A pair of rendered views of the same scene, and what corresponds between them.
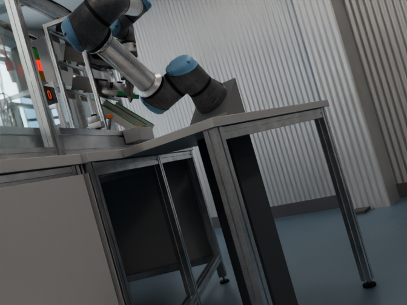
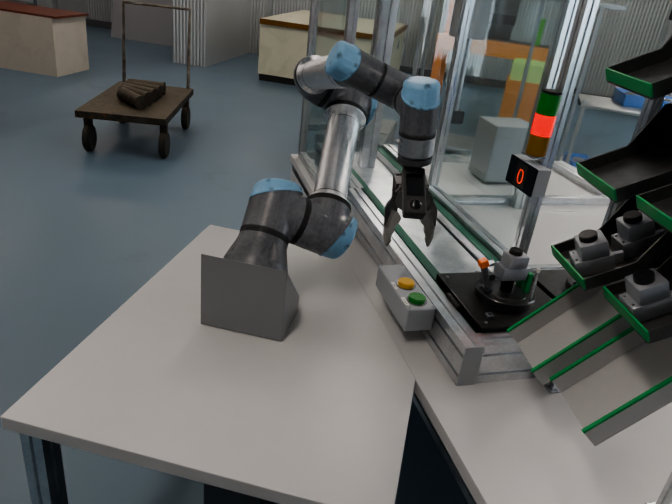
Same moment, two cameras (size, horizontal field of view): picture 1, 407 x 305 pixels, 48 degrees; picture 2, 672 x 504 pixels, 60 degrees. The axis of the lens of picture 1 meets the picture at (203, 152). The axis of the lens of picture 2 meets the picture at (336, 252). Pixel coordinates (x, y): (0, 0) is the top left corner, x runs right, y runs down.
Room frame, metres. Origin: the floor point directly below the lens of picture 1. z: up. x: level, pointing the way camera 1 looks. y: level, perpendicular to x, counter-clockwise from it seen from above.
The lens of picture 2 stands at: (2.99, -0.49, 1.64)
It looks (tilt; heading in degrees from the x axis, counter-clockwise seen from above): 27 degrees down; 151
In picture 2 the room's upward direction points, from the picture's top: 7 degrees clockwise
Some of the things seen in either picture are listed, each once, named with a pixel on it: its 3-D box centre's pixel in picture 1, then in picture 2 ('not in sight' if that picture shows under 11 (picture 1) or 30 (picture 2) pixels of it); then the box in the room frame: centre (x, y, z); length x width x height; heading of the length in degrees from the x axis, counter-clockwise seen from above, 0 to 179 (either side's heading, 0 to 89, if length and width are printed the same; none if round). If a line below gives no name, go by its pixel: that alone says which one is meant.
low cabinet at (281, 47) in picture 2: not in sight; (337, 50); (-5.23, 3.60, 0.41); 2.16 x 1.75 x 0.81; 142
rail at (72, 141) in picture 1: (110, 143); (399, 263); (1.82, 0.35, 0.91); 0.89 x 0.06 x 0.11; 169
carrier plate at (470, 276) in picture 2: not in sight; (502, 299); (2.12, 0.45, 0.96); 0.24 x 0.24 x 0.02; 79
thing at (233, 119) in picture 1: (212, 134); (270, 329); (1.92, -0.06, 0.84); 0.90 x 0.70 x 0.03; 142
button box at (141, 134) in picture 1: (138, 135); (403, 295); (1.99, 0.25, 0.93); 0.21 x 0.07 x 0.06; 169
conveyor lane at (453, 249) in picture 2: not in sight; (453, 259); (1.83, 0.53, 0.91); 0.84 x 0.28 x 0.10; 169
